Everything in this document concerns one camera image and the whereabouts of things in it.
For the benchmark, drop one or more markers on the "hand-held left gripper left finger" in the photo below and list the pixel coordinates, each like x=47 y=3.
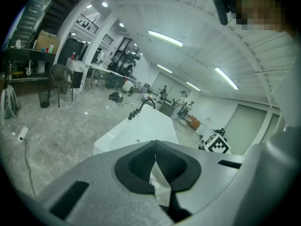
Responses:
x=105 y=178

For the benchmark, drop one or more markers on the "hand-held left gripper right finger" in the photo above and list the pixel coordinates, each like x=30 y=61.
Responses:
x=207 y=173

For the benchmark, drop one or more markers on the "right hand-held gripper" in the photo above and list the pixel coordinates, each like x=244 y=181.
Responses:
x=217 y=146

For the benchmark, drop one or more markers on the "white bathtub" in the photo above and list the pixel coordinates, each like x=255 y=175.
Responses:
x=145 y=123

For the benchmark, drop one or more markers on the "small black bag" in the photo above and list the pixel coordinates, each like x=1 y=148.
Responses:
x=219 y=131

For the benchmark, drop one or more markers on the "orange box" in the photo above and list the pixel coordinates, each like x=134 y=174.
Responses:
x=194 y=122

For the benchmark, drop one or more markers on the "ceiling tube light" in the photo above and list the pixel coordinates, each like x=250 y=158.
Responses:
x=226 y=78
x=164 y=68
x=193 y=86
x=165 y=38

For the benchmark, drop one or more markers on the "black faucet knob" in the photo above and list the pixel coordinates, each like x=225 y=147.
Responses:
x=134 y=113
x=137 y=111
x=130 y=116

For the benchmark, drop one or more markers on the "black curved faucet spout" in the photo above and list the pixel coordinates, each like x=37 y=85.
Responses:
x=148 y=101

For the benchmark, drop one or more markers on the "person's grey shirt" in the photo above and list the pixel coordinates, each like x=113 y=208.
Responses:
x=287 y=91

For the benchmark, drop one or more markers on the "white power strip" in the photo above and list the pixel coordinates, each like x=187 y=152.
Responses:
x=22 y=133

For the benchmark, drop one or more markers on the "black mesh wastebasket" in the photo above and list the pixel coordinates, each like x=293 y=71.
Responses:
x=44 y=100

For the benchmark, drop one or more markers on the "white marble cabinet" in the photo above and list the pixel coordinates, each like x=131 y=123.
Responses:
x=78 y=74

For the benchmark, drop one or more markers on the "white table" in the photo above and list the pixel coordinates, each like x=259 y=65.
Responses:
x=103 y=69

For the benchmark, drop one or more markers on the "dark wicker chair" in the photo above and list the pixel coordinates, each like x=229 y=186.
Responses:
x=61 y=76

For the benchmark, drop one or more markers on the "white and grey backpack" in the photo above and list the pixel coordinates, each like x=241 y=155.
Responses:
x=9 y=102

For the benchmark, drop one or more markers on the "red bottle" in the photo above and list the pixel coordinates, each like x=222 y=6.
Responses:
x=73 y=55

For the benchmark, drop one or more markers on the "black cabinet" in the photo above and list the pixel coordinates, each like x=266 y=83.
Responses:
x=70 y=50

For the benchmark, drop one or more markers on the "person's head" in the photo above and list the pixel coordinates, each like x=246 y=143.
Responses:
x=258 y=8

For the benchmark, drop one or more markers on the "dark display counter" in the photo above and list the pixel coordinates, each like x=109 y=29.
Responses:
x=28 y=55

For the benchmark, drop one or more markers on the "tall brown cardboard box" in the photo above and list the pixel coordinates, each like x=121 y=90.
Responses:
x=47 y=42

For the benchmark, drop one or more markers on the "black balcony railing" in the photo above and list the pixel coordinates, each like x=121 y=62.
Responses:
x=88 y=25

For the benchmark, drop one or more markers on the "dark staircase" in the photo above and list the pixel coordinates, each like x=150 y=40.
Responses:
x=33 y=18

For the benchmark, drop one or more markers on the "black head-mounted camera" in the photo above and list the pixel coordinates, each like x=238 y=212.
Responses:
x=222 y=8

